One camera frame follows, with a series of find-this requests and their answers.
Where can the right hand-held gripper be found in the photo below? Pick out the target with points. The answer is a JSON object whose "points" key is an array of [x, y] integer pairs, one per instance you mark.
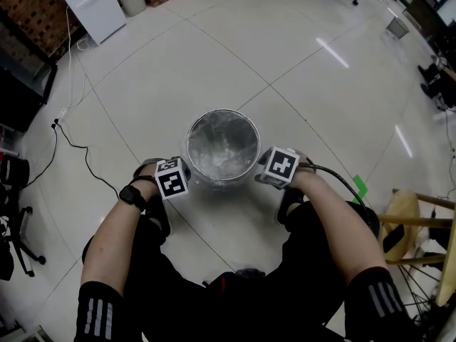
{"points": [[281, 166]]}

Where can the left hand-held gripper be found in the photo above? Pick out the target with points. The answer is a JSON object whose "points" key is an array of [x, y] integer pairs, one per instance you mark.
{"points": [[172, 185]]}

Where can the steel trash bin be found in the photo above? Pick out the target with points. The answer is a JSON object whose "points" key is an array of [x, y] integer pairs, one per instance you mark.
{"points": [[228, 183]]}

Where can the clear plastic bin liner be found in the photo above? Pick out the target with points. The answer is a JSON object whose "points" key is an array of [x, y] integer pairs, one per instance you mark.
{"points": [[224, 141]]}

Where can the person's right forearm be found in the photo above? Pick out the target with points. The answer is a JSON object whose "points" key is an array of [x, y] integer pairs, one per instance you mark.
{"points": [[342, 226]]}

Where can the person's left forearm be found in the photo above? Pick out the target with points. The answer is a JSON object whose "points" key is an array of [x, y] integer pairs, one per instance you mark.
{"points": [[107, 248]]}

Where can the person's right black shoe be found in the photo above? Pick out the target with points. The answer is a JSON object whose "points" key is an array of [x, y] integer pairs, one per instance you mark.
{"points": [[289, 208]]}

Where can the person's black shoe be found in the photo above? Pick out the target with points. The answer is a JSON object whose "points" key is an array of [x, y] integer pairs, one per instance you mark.
{"points": [[289, 208], [158, 219]]}

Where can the person's left black shoe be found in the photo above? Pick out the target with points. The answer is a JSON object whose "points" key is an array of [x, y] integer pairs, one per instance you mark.
{"points": [[158, 219]]}

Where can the black wristwatch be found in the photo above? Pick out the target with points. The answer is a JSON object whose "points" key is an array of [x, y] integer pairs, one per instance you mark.
{"points": [[132, 198]]}

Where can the green floor tape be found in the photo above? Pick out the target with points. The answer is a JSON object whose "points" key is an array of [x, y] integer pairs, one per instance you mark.
{"points": [[360, 187]]}

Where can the person's black trousers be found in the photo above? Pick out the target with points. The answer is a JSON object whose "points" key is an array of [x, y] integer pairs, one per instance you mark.
{"points": [[185, 298]]}

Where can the white power strip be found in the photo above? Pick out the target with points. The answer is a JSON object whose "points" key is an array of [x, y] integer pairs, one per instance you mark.
{"points": [[62, 115]]}

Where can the black phone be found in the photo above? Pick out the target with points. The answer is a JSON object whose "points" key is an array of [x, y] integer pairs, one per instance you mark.
{"points": [[393, 238]]}

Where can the wooden stool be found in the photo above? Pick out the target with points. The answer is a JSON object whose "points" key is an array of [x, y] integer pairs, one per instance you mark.
{"points": [[402, 219]]}

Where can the person's black striped shirt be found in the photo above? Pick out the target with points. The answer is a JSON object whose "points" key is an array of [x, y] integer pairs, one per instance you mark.
{"points": [[96, 315]]}

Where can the black round waste bin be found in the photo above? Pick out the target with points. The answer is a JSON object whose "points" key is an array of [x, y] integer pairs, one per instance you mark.
{"points": [[14, 169]]}

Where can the small white waste bin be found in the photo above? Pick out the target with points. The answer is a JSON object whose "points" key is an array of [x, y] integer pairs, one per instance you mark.
{"points": [[132, 0]]}

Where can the black glass-door fridge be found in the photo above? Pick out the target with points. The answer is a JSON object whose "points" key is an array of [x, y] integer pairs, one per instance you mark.
{"points": [[21, 84]]}

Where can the white water dispenser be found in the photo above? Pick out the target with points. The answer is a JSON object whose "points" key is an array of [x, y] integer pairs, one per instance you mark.
{"points": [[92, 9]]}

